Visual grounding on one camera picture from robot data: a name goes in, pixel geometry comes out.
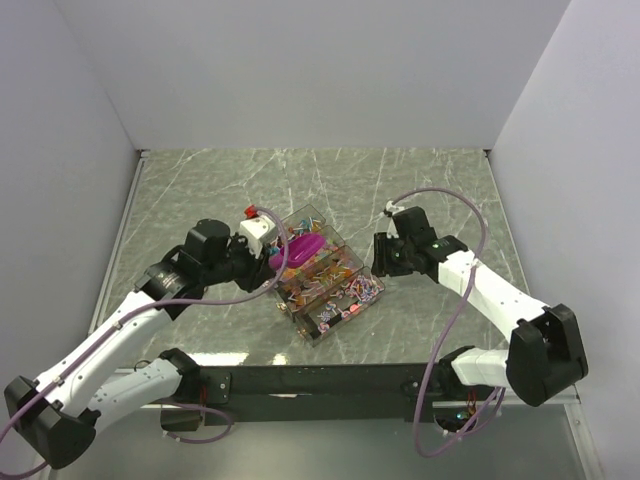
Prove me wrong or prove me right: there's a clear compartment candy box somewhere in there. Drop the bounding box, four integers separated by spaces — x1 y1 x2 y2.
273 204 385 346

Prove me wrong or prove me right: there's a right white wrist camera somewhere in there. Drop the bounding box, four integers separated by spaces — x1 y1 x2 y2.
383 200 404 218

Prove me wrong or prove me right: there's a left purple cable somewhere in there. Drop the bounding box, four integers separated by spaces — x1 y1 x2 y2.
0 204 291 471

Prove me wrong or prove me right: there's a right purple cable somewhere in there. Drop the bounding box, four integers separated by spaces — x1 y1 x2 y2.
389 187 506 459

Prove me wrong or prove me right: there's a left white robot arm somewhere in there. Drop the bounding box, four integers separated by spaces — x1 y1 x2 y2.
2 209 288 469

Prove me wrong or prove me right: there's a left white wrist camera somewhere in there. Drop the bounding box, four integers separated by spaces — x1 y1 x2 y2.
238 215 277 258

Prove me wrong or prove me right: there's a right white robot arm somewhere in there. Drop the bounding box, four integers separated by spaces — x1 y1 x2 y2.
372 203 589 407

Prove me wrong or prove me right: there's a black base beam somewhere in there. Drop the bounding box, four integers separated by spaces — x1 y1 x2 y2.
144 362 496 427

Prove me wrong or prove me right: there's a purple cable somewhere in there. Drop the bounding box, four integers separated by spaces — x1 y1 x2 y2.
389 187 506 459
0 204 291 471

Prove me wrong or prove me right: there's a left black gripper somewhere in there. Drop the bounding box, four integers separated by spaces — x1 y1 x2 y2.
203 231 276 292

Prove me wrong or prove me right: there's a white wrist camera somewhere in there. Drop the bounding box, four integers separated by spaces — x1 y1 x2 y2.
238 215 277 258
383 200 404 218

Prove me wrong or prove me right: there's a magenta plastic scoop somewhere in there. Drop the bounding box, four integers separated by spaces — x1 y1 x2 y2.
269 233 326 270

